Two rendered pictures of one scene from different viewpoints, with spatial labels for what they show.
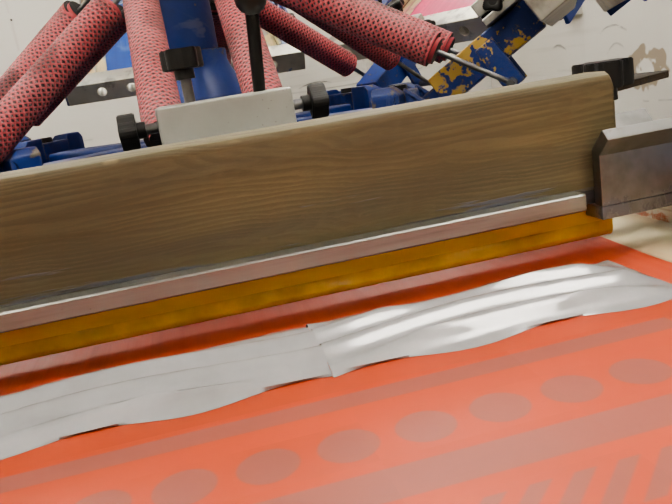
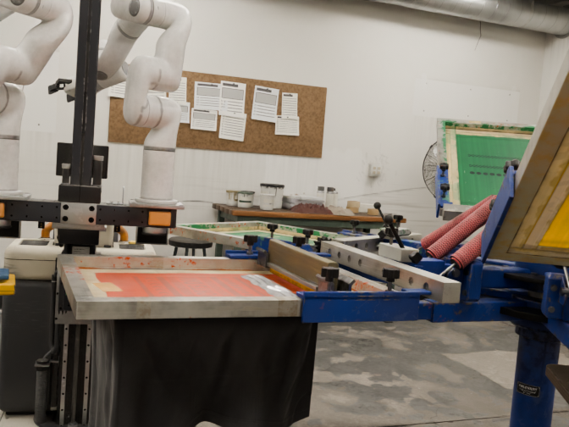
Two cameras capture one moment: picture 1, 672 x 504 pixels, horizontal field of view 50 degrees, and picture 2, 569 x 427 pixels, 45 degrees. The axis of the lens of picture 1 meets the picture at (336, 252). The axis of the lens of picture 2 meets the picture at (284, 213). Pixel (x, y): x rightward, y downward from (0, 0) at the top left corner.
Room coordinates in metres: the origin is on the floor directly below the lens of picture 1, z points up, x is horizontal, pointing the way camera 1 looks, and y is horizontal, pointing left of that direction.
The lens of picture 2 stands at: (-0.03, -1.73, 1.30)
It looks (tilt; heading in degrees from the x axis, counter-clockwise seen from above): 5 degrees down; 78
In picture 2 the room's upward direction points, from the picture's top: 5 degrees clockwise
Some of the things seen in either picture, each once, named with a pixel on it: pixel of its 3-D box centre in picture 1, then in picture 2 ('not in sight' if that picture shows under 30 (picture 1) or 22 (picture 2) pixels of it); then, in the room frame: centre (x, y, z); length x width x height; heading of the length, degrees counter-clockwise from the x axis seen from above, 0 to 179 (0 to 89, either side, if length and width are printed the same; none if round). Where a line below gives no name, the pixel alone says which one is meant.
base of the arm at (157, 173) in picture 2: not in sight; (157, 176); (0.01, 0.36, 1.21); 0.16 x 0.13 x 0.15; 93
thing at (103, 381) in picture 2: not in sight; (103, 376); (-0.09, -0.06, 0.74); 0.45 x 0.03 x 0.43; 100
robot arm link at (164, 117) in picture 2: not in sight; (158, 123); (0.01, 0.34, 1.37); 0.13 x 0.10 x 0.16; 34
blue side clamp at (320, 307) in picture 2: not in sight; (358, 304); (0.48, -0.24, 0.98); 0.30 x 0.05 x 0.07; 10
